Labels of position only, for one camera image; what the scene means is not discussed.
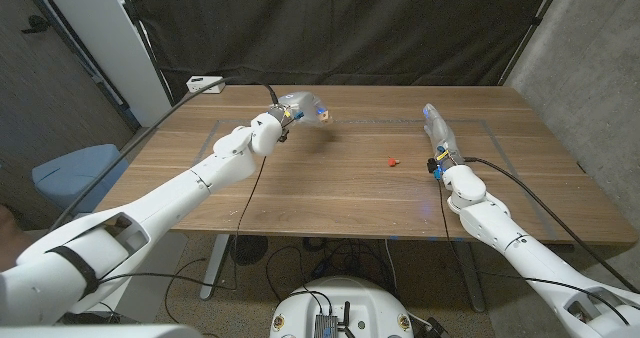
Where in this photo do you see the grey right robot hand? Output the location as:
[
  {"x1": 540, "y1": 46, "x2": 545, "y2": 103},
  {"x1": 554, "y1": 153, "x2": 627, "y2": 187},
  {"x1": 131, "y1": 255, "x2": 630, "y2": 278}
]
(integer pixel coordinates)
[{"x1": 422, "y1": 102, "x2": 464, "y2": 180}]

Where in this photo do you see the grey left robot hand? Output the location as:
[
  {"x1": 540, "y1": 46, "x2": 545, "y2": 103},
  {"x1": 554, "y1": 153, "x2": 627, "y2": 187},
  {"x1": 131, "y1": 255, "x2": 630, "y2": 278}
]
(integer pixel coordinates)
[{"x1": 269, "y1": 91, "x2": 331, "y2": 130}]

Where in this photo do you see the black curtain backdrop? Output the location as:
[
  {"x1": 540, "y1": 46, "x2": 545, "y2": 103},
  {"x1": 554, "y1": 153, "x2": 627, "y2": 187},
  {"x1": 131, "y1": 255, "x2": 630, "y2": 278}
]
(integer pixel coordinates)
[{"x1": 122, "y1": 0, "x2": 556, "y2": 104}]

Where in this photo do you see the white power strip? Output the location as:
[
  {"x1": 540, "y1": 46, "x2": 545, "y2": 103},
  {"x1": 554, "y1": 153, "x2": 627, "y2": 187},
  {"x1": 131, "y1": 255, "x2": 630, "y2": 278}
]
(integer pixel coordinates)
[{"x1": 185, "y1": 75, "x2": 226, "y2": 95}]

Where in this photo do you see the black backdrop stand pole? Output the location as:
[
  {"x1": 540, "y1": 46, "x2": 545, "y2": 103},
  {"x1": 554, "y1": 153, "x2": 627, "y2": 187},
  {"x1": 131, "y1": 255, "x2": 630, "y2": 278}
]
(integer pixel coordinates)
[
  {"x1": 497, "y1": 0, "x2": 569, "y2": 87},
  {"x1": 117, "y1": 0, "x2": 176, "y2": 109}
]

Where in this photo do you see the grey table leg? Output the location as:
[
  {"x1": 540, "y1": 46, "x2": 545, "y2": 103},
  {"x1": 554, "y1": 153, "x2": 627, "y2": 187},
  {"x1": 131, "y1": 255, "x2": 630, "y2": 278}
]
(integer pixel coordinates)
[{"x1": 454, "y1": 241, "x2": 486, "y2": 313}]

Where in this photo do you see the black round floor fan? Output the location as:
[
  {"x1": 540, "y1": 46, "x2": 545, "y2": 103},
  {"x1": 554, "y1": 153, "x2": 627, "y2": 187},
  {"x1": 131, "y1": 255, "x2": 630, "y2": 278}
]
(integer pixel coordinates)
[{"x1": 228, "y1": 234, "x2": 269, "y2": 267}]

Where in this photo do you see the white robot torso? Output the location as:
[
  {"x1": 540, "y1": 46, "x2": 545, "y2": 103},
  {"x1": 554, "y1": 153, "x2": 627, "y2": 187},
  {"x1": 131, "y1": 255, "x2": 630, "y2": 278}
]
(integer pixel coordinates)
[{"x1": 269, "y1": 276, "x2": 415, "y2": 338}]

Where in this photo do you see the white table leg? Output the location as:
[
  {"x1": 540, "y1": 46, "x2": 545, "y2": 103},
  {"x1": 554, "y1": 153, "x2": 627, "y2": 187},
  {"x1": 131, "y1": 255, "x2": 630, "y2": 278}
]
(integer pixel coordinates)
[{"x1": 199, "y1": 233, "x2": 231, "y2": 301}]

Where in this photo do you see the white cabinet panel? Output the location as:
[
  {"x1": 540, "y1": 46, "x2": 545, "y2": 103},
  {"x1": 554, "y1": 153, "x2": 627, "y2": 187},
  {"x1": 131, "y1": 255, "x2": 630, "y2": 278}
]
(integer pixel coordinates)
[{"x1": 37, "y1": 0, "x2": 174, "y2": 128}]

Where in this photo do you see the grey electronics module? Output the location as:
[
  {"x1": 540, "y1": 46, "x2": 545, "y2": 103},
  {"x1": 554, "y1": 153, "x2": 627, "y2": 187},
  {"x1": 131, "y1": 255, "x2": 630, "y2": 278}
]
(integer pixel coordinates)
[{"x1": 313, "y1": 313, "x2": 340, "y2": 338}]

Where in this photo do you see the blue padded stool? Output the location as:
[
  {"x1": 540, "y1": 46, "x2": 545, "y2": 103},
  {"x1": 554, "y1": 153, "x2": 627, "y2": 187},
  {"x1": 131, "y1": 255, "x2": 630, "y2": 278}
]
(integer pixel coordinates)
[{"x1": 31, "y1": 143, "x2": 130, "y2": 217}]

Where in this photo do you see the person's bare leg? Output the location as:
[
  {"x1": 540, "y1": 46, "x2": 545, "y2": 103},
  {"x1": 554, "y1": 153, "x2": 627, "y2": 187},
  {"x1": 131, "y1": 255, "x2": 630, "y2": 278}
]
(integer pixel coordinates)
[{"x1": 0, "y1": 204, "x2": 34, "y2": 274}]

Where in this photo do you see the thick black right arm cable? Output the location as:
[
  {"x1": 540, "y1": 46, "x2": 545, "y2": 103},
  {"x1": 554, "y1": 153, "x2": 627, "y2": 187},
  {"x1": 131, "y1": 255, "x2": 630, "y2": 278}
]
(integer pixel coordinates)
[{"x1": 462, "y1": 156, "x2": 640, "y2": 295}]

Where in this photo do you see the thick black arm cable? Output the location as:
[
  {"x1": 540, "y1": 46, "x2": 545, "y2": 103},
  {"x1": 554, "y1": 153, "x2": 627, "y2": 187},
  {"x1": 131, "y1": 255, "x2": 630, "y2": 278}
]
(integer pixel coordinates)
[
  {"x1": 49, "y1": 76, "x2": 280, "y2": 232},
  {"x1": 462, "y1": 156, "x2": 640, "y2": 295}
]

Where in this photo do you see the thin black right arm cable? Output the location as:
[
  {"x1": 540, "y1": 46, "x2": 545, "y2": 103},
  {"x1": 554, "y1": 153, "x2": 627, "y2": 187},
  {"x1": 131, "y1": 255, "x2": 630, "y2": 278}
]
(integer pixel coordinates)
[{"x1": 437, "y1": 177, "x2": 631, "y2": 327}]

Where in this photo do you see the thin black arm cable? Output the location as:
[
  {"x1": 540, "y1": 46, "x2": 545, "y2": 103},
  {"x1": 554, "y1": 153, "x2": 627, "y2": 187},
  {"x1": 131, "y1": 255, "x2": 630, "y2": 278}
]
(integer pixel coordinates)
[
  {"x1": 437, "y1": 177, "x2": 631, "y2": 327},
  {"x1": 98, "y1": 155, "x2": 269, "y2": 292}
]

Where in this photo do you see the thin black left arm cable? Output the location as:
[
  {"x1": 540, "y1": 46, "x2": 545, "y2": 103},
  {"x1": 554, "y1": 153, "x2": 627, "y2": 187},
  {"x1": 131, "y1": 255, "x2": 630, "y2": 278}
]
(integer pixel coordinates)
[{"x1": 98, "y1": 155, "x2": 269, "y2": 292}]

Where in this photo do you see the white floor cable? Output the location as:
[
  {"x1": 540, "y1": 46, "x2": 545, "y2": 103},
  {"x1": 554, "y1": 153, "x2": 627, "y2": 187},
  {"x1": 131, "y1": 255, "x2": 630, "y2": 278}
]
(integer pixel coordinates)
[{"x1": 383, "y1": 238, "x2": 399, "y2": 294}]

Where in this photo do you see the black floor cable tangle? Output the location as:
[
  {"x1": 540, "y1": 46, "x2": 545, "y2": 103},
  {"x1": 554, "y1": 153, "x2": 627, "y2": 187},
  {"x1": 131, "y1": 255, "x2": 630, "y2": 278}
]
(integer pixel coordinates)
[{"x1": 264, "y1": 236, "x2": 401, "y2": 304}]

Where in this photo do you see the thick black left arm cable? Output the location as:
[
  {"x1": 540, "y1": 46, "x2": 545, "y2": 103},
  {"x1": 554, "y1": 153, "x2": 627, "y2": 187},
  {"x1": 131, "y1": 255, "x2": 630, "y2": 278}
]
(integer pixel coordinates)
[{"x1": 49, "y1": 76, "x2": 280, "y2": 232}]

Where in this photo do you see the black door handle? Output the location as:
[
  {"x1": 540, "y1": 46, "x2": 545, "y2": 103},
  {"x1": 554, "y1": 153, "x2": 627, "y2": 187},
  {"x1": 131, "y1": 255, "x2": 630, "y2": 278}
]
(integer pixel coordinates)
[{"x1": 20, "y1": 14, "x2": 51, "y2": 34}]

